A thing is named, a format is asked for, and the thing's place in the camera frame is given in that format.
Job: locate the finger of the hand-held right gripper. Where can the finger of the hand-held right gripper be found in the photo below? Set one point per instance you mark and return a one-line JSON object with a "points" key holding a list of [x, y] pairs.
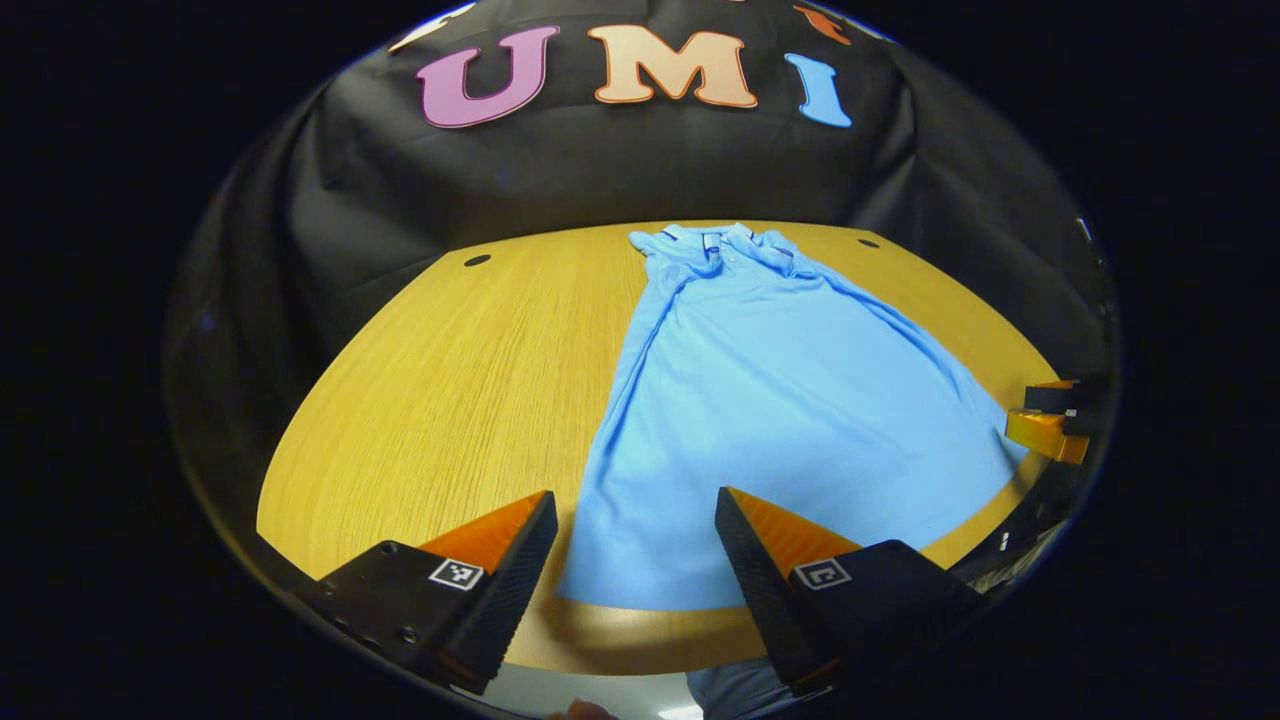
{"points": [[1050, 395], [1045, 435]]}

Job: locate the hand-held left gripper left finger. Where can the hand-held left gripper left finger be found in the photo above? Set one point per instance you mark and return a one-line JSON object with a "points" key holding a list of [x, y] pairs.
{"points": [[515, 590]]}

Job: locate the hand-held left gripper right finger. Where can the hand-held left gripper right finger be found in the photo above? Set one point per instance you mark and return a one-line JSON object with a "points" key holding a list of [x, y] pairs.
{"points": [[755, 590]]}

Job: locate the light blue T-shirt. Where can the light blue T-shirt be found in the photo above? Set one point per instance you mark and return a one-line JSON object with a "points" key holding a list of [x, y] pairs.
{"points": [[780, 400]]}

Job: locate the person's grey clothing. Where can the person's grey clothing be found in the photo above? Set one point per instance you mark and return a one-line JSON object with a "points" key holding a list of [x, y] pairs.
{"points": [[740, 692]]}

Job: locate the black backdrop cloth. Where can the black backdrop cloth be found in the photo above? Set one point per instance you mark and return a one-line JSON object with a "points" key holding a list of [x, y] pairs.
{"points": [[600, 170]]}

